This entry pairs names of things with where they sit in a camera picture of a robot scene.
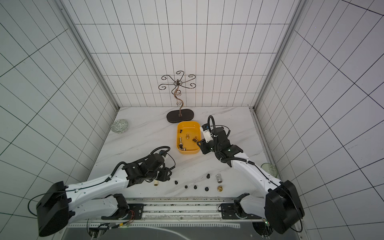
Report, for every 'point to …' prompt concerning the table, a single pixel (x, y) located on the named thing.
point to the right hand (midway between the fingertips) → (200, 138)
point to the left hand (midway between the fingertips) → (165, 175)
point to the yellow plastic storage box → (188, 133)
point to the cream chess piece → (156, 183)
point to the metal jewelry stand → (179, 115)
